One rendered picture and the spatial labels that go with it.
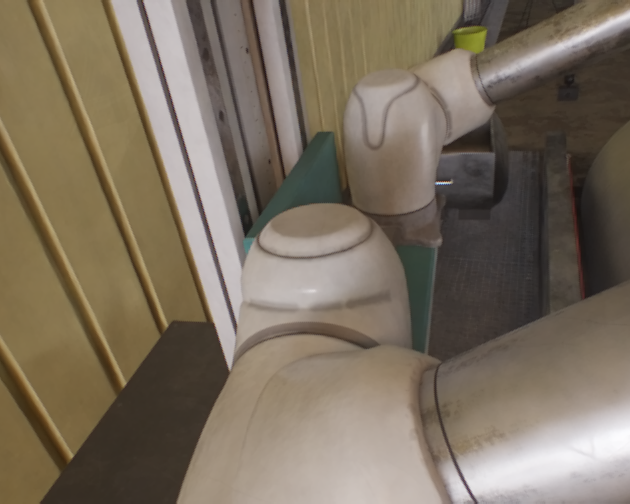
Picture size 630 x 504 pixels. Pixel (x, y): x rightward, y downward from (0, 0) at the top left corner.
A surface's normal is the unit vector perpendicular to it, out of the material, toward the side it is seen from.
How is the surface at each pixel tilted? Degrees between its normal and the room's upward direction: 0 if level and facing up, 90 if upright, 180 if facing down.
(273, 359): 15
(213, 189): 90
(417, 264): 0
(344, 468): 34
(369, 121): 70
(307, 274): 45
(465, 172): 90
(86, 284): 90
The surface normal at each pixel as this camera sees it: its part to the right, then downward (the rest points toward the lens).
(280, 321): -0.35, -0.65
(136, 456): -0.13, -0.84
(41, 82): 0.94, 0.07
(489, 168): -0.25, 0.53
